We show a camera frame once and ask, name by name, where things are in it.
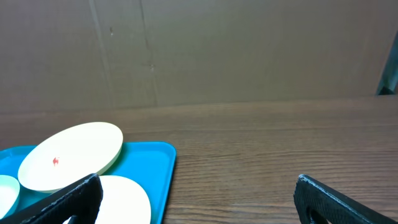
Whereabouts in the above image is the teal plastic tray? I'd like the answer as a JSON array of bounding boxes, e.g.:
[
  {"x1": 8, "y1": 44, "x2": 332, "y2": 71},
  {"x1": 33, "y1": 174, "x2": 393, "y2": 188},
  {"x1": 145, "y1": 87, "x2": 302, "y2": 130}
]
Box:
[{"x1": 1, "y1": 142, "x2": 177, "y2": 224}]

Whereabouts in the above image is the light blue plate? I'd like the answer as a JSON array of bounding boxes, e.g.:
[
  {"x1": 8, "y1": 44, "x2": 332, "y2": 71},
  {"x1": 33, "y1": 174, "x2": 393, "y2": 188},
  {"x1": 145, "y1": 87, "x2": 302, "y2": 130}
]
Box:
[{"x1": 0, "y1": 175, "x2": 21, "y2": 219}]

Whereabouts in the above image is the dark metal post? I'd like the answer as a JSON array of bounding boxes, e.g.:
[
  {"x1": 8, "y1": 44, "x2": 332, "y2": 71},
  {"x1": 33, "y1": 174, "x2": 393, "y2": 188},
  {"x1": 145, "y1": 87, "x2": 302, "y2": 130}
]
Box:
[{"x1": 376, "y1": 39, "x2": 397, "y2": 95}]

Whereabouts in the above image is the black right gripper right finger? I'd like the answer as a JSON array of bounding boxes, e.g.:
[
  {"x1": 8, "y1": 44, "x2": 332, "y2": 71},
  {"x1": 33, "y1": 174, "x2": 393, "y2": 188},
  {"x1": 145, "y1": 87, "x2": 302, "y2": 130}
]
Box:
[{"x1": 294, "y1": 174, "x2": 397, "y2": 224}]

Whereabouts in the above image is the white pink plate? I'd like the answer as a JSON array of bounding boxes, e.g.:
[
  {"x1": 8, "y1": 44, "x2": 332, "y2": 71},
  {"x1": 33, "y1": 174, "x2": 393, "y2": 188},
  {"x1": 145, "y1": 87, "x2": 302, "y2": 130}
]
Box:
[{"x1": 63, "y1": 175, "x2": 152, "y2": 224}]

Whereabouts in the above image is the yellow-green plate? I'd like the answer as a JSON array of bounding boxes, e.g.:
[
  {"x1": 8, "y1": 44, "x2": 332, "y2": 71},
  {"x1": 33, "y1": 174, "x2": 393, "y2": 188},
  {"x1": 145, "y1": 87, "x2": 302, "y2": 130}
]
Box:
[{"x1": 17, "y1": 122, "x2": 123, "y2": 193}]

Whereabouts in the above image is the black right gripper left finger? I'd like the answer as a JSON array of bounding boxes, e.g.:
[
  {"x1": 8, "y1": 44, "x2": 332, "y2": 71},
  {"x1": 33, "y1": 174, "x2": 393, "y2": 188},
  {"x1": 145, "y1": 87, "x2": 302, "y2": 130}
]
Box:
[{"x1": 1, "y1": 174, "x2": 103, "y2": 224}]

